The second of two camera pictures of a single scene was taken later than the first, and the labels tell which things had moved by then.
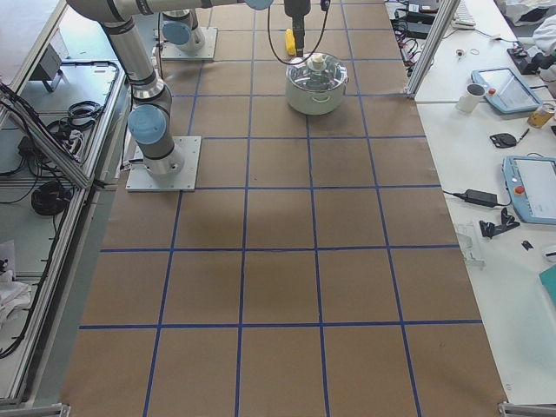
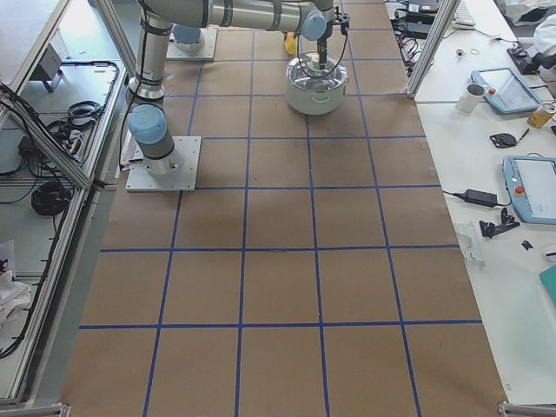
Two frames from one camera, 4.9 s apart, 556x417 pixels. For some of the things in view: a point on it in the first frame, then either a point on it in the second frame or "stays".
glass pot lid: [321, 72] stays
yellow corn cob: [290, 42] stays
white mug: [469, 100] stays
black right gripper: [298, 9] to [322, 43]
